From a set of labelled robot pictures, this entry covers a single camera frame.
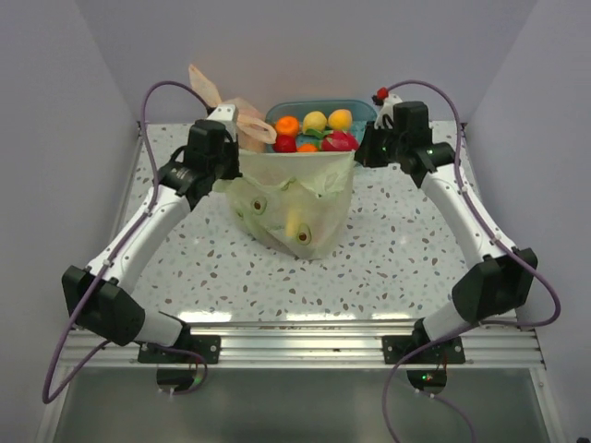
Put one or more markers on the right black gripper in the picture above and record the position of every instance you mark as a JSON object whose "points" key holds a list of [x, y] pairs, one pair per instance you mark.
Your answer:
{"points": [[367, 155]]}

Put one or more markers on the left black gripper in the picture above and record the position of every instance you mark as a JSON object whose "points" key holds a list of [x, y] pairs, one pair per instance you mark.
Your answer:
{"points": [[232, 147]]}

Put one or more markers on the green avocado print plastic bag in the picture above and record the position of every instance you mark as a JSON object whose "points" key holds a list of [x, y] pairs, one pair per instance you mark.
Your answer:
{"points": [[320, 184]]}

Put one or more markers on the yellow banana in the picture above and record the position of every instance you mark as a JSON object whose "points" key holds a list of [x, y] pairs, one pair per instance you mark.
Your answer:
{"points": [[293, 221]]}

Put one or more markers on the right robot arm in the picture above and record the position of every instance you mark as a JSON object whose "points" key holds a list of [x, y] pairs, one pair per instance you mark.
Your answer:
{"points": [[497, 279]]}

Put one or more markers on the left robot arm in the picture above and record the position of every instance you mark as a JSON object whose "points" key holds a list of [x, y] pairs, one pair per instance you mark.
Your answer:
{"points": [[99, 296]]}

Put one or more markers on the orange knotted plastic bag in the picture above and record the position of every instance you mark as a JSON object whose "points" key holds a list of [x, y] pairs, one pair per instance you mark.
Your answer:
{"points": [[252, 132]]}

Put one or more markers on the teal plastic fruit basin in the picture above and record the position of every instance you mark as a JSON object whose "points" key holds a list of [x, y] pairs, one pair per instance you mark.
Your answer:
{"points": [[361, 113]]}

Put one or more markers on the pink dragon fruit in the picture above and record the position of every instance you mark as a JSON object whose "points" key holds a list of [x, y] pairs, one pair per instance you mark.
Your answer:
{"points": [[339, 141]]}

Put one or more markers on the yellow orange mango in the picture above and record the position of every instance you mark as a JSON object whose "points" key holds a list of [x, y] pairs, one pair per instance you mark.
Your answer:
{"points": [[340, 120]]}

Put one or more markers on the red apple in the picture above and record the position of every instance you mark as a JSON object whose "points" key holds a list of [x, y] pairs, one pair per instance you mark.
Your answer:
{"points": [[284, 144]]}

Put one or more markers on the orange tangerine upper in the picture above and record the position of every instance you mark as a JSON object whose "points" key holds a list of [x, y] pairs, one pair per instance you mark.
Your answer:
{"points": [[287, 125]]}

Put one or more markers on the orange tangerine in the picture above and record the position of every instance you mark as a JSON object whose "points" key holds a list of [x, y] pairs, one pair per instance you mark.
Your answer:
{"points": [[287, 125], [307, 148]]}

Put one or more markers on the yellow lemon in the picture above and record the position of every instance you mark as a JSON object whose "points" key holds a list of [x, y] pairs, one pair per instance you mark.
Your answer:
{"points": [[314, 121]]}

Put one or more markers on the orange tangerine lower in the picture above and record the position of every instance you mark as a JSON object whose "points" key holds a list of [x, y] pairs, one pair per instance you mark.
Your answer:
{"points": [[307, 148]]}

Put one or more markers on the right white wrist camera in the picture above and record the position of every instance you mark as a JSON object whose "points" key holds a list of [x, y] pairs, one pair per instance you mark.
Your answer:
{"points": [[385, 100]]}

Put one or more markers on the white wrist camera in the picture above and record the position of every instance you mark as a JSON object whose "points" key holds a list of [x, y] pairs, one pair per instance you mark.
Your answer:
{"points": [[385, 100], [227, 115]]}

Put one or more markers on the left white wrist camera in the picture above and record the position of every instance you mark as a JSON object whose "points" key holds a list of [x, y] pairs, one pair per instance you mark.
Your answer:
{"points": [[227, 115]]}

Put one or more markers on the aluminium mounting rail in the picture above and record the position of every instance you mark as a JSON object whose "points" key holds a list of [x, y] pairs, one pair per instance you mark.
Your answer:
{"points": [[355, 344]]}

